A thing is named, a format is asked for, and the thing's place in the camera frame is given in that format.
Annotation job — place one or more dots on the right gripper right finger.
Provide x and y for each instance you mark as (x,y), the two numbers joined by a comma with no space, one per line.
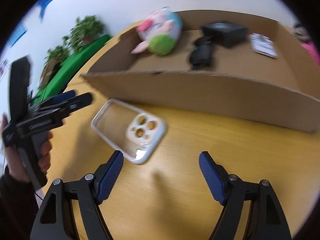
(266,218)

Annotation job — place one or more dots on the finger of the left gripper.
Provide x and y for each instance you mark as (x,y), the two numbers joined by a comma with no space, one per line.
(71,105)
(62,97)

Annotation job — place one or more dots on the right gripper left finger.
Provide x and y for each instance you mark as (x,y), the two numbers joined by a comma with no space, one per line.
(55,218)

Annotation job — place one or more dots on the clear phone case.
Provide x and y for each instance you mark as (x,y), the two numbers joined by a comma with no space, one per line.
(133,131)

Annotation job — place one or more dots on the pig plush toy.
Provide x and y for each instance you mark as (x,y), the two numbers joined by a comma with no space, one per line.
(159,32)

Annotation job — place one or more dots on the black sunglasses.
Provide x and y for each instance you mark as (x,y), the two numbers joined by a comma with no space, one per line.
(202,55)

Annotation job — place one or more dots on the black product box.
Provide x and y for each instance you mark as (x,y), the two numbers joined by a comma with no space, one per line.
(225,33)

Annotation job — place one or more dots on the white blister pack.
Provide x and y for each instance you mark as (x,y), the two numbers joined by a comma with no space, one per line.
(262,45)

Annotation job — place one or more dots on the person left hand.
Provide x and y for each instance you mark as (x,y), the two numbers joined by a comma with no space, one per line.
(15,166)

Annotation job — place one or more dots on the green cloth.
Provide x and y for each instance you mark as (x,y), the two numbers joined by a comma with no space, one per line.
(69,68)

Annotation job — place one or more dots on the green potted plant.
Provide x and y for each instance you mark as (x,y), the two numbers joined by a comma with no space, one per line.
(85,31)

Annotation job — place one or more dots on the brown cardboard box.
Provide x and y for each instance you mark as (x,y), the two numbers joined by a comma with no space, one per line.
(241,83)

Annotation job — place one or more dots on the pink plush toy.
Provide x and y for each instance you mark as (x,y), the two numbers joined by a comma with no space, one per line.
(312,50)

